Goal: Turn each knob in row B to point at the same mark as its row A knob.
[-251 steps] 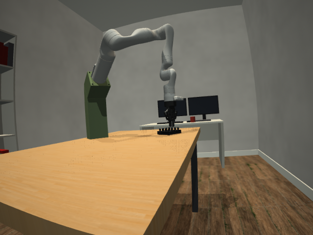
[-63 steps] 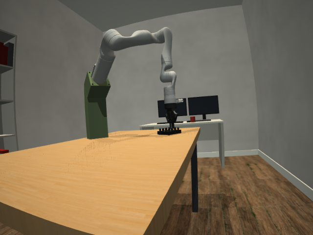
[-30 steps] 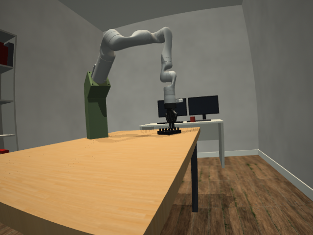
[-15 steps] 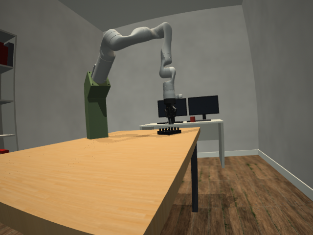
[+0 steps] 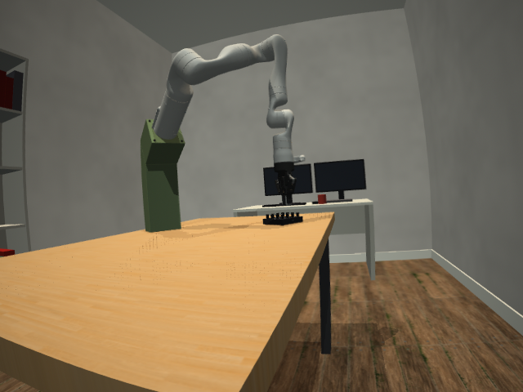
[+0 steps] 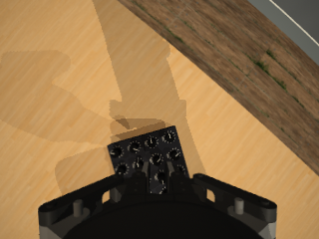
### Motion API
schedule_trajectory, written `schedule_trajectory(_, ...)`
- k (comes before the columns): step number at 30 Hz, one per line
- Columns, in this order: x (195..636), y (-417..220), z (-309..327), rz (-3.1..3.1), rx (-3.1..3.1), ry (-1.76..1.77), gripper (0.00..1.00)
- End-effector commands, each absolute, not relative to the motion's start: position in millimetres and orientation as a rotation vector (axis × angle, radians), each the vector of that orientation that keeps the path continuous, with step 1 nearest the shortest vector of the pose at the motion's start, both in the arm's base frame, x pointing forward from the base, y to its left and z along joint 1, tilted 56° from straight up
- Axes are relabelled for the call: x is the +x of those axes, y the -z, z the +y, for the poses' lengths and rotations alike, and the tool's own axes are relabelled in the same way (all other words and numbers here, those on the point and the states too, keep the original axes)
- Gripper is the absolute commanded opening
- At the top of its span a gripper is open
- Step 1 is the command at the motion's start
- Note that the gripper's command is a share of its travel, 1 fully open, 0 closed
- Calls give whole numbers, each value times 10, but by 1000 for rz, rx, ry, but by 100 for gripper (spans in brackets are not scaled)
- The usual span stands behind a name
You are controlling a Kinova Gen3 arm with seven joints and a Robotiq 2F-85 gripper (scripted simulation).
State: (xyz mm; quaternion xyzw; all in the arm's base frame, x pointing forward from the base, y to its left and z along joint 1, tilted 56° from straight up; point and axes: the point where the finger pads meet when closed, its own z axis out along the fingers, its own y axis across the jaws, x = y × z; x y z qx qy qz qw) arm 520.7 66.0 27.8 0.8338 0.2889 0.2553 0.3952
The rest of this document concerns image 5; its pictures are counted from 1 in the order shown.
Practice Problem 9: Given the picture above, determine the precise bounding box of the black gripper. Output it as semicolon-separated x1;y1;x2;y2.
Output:
274;162;297;206

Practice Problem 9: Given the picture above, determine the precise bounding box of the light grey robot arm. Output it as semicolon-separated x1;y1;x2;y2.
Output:
152;34;306;163

